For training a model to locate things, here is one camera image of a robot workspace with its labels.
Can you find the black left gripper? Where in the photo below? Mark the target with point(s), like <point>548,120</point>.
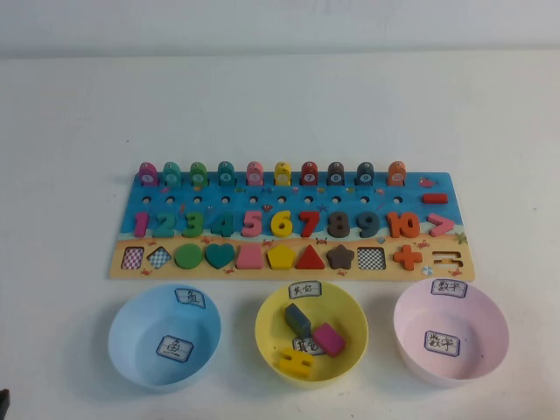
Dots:
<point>3,407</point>

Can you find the magenta fish piece number one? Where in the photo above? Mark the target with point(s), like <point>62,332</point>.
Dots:
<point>148,171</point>

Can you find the light blue plastic bowl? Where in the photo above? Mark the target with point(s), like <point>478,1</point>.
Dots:
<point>131,341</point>

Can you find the green circle piece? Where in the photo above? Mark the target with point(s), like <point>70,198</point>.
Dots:
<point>188,256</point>

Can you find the teal heart piece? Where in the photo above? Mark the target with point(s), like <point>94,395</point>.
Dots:
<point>219,254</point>

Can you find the yellow equals sign piece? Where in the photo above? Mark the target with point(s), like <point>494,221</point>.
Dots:
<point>286,362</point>

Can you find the pink trapezoid piece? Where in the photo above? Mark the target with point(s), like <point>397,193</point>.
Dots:
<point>249,258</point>

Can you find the teal fish piece number two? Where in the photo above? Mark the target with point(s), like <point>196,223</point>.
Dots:
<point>172,171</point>

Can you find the green fish piece number three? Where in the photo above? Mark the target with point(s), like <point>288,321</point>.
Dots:
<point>198,171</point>

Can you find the slate grey block piece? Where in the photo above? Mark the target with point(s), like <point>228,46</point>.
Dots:
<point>297,317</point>

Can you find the yellow pentagon piece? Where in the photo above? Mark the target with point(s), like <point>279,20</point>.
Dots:
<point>281,258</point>

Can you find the dark teal fish piece four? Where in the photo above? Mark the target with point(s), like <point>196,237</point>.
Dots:
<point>226,170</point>

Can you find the magenta rectangle piece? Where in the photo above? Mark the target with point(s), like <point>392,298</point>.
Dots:
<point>329,339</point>

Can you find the colourful wooden puzzle board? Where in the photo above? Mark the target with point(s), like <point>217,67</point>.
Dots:
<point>262,192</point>

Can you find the red triangle piece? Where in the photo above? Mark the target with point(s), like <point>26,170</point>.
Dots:
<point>310,261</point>

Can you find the pink fish piece number five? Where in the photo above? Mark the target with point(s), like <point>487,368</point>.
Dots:
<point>254,171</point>

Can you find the yellow plastic bowl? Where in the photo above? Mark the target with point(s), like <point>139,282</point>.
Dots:
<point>350,324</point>

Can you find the yellow fish piece number six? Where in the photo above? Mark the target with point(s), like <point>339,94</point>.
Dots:
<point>282,171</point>

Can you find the brown star piece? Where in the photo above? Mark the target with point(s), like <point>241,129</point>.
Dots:
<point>340,257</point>

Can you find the red fish piece number seven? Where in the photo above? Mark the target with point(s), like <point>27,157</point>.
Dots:
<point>309,171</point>

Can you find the brown fish piece number eight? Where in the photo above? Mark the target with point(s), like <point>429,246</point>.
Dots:
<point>336,171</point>

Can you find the orange plus sign piece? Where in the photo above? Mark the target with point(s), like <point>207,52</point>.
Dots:
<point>407,257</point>

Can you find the slate fish piece number nine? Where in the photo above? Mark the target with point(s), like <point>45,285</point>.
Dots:
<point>365,171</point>

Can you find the orange fish piece number ten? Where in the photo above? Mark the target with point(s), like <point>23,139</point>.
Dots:
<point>396,171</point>

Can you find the red minus sign piece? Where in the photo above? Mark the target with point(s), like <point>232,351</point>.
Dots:
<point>435,198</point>

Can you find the pink greater-than sign piece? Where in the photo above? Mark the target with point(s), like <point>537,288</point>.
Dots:
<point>448,225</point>

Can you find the pink plastic bowl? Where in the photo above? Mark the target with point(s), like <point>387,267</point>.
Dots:
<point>481,332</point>

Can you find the magenta wooden digit one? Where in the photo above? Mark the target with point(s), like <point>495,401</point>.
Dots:
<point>141,225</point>

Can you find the teal wooden digit two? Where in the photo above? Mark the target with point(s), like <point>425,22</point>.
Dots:
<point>165,219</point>

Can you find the green wooden digit three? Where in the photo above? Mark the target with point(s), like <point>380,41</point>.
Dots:
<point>197,224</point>

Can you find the dark teal wooden digit four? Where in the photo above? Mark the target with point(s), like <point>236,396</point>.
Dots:
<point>226,225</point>

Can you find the pink wooden digit five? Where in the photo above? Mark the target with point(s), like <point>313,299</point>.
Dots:
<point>251,224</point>

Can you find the yellow wooden digit six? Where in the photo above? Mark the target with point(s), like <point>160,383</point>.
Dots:
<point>276,226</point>

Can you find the red wooden digit seven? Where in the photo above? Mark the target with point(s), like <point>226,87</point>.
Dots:
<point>311,225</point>

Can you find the brown wooden digit eight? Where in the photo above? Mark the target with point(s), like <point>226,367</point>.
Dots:
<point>340,225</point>

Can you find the slate wooden digit nine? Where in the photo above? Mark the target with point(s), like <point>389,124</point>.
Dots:
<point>374,223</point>

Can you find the orange wooden number ten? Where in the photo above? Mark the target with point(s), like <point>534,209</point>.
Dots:
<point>394,225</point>

